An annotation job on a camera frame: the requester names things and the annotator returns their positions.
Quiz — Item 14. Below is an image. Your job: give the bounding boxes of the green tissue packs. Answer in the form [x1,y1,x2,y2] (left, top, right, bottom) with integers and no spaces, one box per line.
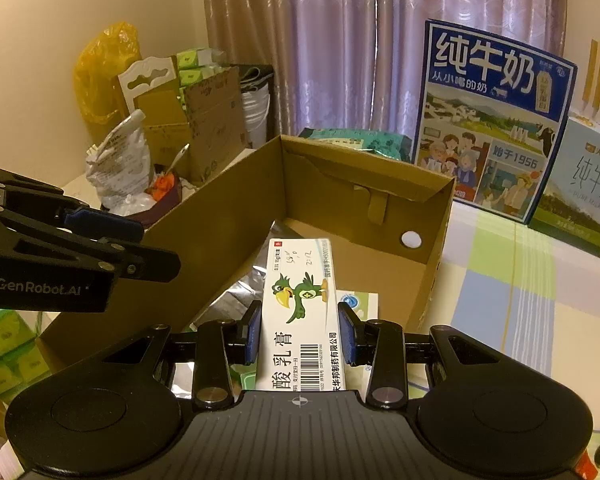
[172,48,226,108]

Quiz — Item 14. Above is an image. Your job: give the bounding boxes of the red snack packet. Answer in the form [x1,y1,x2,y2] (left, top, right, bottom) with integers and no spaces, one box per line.
[574,452,598,480]

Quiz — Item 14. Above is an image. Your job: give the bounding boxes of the pink sheer curtain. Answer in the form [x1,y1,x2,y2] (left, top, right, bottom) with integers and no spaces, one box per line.
[204,0,567,136]

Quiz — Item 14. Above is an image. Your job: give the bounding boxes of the yellow plastic bag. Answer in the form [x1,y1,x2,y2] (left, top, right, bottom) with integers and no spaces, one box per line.
[73,22,142,144]

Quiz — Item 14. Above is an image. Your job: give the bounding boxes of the crumpled silver foil bag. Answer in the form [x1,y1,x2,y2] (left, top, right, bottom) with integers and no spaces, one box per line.
[85,110,154,210]

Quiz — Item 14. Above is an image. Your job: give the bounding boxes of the small brown cardboard carton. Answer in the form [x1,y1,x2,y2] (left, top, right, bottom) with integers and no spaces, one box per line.
[184,67,247,184]

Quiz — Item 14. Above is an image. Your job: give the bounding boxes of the wooden wall hanger strips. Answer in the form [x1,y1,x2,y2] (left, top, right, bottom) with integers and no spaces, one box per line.
[582,39,600,115]

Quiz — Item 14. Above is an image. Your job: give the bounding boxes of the silver foil pouch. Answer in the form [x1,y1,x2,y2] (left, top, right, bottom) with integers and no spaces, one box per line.
[186,264,266,332]

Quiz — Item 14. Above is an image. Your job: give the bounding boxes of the green white medicine box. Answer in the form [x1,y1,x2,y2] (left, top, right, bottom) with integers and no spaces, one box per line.
[230,363,257,390]

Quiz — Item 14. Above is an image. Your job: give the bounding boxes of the dark red octagonal tray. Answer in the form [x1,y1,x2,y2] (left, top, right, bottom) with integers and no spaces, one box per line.
[128,171,183,229]

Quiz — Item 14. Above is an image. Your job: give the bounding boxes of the large white medicine box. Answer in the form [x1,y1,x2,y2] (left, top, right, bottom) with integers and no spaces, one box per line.
[337,292,378,366]

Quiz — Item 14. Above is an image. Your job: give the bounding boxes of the brown cardboard box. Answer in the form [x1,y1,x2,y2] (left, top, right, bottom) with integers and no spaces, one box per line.
[38,134,458,376]

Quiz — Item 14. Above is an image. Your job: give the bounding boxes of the white shopping bag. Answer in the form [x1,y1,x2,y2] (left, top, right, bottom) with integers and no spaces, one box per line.
[235,64,275,148]

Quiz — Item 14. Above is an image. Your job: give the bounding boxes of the teal green packet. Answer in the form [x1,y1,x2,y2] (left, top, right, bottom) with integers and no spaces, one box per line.
[300,128,412,162]

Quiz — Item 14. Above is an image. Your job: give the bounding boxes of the dark blue milk carton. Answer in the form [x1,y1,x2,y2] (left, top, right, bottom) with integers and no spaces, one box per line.
[413,20,578,223]

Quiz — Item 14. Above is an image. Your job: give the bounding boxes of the checked blue green tablecloth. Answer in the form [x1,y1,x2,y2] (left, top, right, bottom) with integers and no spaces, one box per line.
[414,203,600,453]

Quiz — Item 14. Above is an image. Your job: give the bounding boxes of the light blue milk carton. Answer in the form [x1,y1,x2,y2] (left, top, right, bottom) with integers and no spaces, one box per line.
[529,114,600,257]

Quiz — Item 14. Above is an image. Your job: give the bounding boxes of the white parrot ointment box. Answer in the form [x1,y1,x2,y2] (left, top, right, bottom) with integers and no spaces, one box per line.
[256,238,346,392]

